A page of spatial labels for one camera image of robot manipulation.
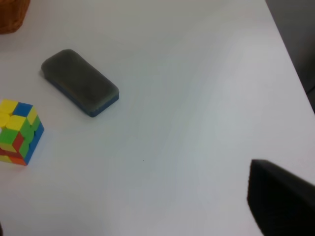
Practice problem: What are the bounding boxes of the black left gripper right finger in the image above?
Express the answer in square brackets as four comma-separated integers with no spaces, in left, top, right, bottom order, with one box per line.
[247,159,315,236]

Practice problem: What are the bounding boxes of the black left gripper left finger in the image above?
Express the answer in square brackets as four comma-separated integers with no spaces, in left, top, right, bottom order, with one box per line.
[0,223,3,236]

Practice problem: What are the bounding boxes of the brown wicker basket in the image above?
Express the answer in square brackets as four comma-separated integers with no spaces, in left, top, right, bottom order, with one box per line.
[0,0,30,34]

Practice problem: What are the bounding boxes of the colourful puzzle cube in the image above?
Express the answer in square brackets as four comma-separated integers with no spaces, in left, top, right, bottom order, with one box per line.
[0,99,44,166]

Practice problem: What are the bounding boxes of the grey blue whiteboard eraser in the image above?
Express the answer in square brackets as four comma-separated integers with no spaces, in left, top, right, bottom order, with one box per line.
[41,49,120,118]

